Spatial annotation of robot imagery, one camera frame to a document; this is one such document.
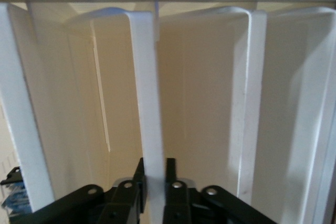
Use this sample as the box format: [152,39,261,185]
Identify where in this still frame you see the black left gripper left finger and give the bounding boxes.
[9,157,146,224]

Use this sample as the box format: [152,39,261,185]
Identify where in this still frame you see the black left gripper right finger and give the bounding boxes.
[162,157,274,224]

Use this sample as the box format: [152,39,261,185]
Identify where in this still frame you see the white plate on right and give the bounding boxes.
[156,6,268,224]

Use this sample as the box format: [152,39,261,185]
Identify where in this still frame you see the white plate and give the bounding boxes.
[0,3,69,213]
[156,6,268,224]

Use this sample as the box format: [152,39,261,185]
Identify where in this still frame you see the white plate on left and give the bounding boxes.
[0,3,69,213]

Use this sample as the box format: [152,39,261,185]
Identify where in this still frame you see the black blue switch part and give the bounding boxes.
[0,165,27,217]

